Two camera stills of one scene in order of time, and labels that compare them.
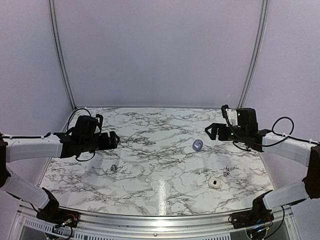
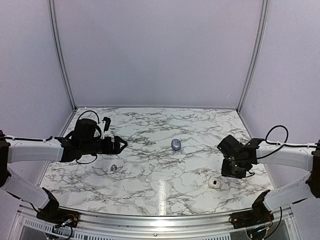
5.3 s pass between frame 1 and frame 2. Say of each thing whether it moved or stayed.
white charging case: stayed
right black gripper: moved
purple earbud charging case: moved
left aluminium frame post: stayed
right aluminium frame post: stayed
